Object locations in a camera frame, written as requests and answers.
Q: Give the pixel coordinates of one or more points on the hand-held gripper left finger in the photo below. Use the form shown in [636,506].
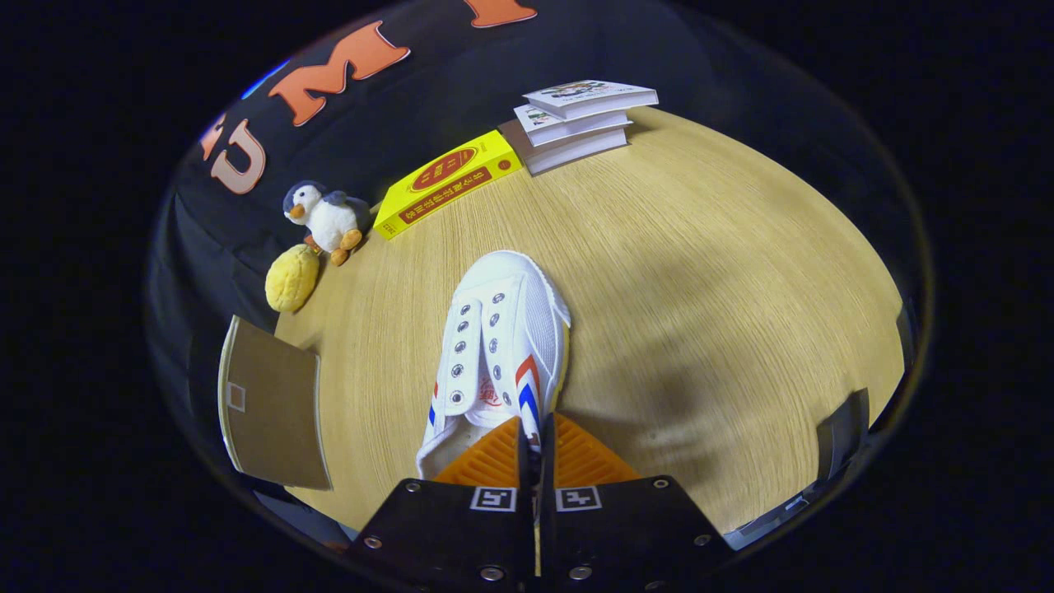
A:
[527,535]

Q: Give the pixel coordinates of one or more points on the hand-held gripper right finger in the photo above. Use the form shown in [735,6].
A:
[548,535]

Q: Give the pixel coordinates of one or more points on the white canvas shoe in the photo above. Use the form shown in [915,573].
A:
[510,329]

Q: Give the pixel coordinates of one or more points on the beige fabric storage box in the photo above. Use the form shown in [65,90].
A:
[276,403]

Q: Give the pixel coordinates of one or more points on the yellow fluffy plush ball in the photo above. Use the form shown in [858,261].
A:
[292,278]

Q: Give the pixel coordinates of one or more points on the yellow book with red circle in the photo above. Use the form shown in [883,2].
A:
[445,185]

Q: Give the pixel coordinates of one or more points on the penguin plush toy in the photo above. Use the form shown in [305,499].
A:
[329,221]

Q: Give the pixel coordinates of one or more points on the brown-edged paperback book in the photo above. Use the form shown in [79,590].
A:
[576,152]

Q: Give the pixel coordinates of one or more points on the white paperback book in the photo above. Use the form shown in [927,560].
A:
[568,128]

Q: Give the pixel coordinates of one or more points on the white book with floral cover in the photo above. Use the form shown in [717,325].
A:
[589,95]

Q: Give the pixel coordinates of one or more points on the black backdrop cloth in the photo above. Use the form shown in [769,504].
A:
[461,82]

